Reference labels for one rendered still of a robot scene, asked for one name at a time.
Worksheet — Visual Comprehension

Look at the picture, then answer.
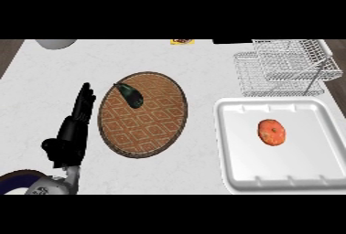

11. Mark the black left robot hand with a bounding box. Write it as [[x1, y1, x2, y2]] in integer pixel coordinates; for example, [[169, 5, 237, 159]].
[[40, 81, 98, 169]]

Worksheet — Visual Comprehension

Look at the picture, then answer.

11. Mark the orange squash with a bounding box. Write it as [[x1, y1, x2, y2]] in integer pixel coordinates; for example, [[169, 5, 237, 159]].
[[257, 118, 288, 147]]

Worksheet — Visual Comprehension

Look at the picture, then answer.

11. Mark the white tray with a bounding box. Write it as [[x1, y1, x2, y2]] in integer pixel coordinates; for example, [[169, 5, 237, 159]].
[[213, 96, 346, 196]]

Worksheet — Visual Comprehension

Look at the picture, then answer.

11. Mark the round brown woven placemat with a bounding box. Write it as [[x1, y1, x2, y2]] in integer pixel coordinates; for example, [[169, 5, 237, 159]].
[[98, 71, 189, 159]]

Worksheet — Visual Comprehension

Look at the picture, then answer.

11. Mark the dark green eggplant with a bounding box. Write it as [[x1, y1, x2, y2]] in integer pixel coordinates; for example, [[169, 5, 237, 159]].
[[113, 82, 147, 110]]

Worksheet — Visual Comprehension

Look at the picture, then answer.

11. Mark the white rounded bowl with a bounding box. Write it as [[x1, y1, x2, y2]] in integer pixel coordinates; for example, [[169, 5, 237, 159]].
[[34, 39, 79, 50]]

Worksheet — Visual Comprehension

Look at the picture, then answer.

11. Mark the yellow packet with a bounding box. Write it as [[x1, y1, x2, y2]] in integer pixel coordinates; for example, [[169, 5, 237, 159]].
[[169, 39, 197, 46]]

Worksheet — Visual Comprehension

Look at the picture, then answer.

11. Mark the black appliance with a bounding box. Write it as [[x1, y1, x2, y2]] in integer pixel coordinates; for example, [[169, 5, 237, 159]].
[[213, 39, 254, 45]]

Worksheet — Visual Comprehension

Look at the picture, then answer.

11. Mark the white wire tiered basket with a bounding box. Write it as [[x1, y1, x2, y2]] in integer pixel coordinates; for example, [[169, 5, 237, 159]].
[[232, 39, 345, 98]]

